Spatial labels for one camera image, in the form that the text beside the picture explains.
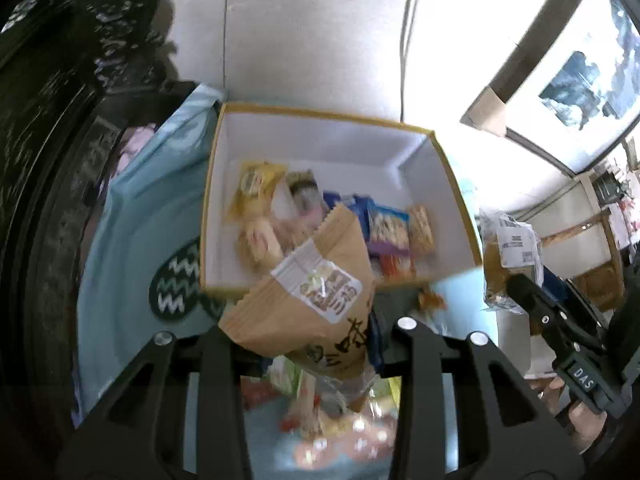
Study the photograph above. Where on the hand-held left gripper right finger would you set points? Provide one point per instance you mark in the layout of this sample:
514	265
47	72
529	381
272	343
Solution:
420	360

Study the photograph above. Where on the small orange snack packet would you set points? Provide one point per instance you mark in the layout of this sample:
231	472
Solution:
431	302

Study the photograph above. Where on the brown paper snack packet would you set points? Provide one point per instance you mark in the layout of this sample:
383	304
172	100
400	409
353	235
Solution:
310	300

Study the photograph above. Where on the dark carved wooden bed frame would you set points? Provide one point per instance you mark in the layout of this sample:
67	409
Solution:
40	160

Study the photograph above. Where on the white cabinet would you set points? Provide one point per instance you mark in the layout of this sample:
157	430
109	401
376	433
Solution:
565	205

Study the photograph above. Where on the framed painting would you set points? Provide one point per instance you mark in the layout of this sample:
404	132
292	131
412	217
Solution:
585	75

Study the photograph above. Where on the wooden chair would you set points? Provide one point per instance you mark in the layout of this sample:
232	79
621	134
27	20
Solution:
607	247

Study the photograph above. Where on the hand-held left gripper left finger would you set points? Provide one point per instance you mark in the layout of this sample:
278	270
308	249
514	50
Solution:
220	385

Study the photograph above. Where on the yellow cardboard box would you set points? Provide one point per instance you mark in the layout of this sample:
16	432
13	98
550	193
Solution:
220	240

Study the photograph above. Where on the cardboard corner protector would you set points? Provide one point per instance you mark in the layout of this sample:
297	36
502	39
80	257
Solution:
487	110

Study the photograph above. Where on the person's right hand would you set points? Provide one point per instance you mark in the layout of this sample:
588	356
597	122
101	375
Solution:
552	400

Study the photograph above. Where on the clear bread packet white label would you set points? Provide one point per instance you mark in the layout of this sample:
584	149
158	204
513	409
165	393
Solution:
510	250

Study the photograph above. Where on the printed light blue blanket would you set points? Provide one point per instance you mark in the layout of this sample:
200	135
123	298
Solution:
125	240

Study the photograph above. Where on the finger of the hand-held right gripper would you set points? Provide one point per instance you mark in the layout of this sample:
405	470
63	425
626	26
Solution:
565	295
530	292

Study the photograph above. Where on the mixed snack packets heap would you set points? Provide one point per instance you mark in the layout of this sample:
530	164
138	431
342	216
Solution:
390	230

